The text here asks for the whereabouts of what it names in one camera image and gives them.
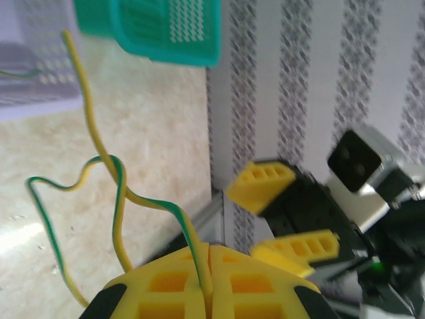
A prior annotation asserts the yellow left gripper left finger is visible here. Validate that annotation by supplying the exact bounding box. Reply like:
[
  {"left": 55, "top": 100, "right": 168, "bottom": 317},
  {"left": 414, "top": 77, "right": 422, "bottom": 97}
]
[{"left": 78, "top": 243, "right": 211, "bottom": 319}]

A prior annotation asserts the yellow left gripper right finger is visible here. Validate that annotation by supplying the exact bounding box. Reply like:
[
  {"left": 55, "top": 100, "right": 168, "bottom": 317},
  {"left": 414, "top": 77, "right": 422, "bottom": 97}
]
[{"left": 209, "top": 244, "right": 339, "bottom": 319}]

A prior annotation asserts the yellow-green wire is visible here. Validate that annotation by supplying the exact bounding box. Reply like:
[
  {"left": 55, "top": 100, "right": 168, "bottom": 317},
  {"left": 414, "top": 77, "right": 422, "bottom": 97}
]
[
  {"left": 0, "top": 68, "right": 41, "bottom": 79},
  {"left": 26, "top": 154, "right": 213, "bottom": 306},
  {"left": 61, "top": 29, "right": 133, "bottom": 272}
]

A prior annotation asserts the aluminium table edge profile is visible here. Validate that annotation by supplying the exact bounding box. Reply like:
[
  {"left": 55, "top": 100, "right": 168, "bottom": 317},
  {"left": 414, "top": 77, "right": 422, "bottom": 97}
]
[{"left": 142, "top": 189, "right": 230, "bottom": 266}]

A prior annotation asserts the teal plastic basket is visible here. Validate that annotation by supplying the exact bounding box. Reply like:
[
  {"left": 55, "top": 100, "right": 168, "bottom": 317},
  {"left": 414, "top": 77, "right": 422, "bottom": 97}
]
[{"left": 71, "top": 0, "right": 222, "bottom": 70}]

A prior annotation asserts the purple plastic basket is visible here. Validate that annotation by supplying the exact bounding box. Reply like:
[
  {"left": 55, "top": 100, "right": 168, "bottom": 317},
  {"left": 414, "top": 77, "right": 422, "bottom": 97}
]
[{"left": 0, "top": 0, "right": 84, "bottom": 121}]

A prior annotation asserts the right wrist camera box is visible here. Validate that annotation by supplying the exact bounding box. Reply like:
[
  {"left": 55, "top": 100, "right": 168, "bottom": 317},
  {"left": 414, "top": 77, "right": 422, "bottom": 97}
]
[{"left": 327, "top": 124, "right": 425, "bottom": 233}]

